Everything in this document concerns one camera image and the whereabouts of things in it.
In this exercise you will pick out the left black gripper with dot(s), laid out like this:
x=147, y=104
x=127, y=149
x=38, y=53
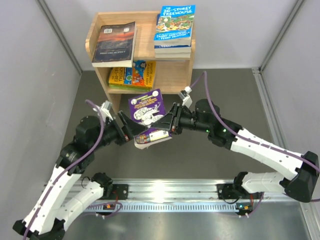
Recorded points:
x=128, y=130

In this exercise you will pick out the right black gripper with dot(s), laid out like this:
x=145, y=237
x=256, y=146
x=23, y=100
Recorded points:
x=168, y=121

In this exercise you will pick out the purple Treehouse book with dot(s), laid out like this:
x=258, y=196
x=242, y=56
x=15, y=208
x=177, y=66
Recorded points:
x=145, y=109

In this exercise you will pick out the lime green 65-Storey Treehouse book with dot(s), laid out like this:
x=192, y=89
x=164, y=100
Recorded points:
x=130, y=88

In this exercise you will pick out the yellow 130-Storey Treehouse book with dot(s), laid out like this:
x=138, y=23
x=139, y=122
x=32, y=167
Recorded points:
x=141, y=74

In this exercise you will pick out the blue 91-Storey Treehouse book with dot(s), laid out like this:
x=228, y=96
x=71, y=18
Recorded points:
x=172, y=50

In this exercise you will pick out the dark sunset cover book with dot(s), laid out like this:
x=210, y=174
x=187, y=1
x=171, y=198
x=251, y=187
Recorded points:
x=115, y=46

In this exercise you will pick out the blue 26-Storey Treehouse book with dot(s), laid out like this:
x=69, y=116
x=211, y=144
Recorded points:
x=176, y=11

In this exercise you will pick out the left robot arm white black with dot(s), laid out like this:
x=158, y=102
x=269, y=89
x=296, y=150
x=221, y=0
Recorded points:
x=51, y=217

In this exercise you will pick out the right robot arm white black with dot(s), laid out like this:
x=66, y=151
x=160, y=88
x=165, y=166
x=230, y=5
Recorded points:
x=295, y=174

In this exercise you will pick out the wooden two-tier bookshelf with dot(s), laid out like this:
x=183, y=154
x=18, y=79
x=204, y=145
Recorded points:
x=172, y=74

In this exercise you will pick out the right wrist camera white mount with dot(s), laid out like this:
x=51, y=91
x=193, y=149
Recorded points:
x=185, y=96

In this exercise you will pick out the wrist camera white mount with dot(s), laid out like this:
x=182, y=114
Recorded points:
x=106, y=112
x=185, y=96

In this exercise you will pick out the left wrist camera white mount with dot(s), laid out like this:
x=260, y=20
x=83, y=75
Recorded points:
x=106, y=112

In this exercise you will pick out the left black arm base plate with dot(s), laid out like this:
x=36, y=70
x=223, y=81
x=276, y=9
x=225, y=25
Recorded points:
x=117, y=192

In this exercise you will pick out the aluminium mounting rail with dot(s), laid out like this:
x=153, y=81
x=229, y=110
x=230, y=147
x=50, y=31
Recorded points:
x=172, y=190

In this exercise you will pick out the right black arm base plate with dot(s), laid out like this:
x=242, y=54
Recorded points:
x=230, y=191

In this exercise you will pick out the slotted grey cable duct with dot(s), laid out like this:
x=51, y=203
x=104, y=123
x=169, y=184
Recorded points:
x=176, y=207

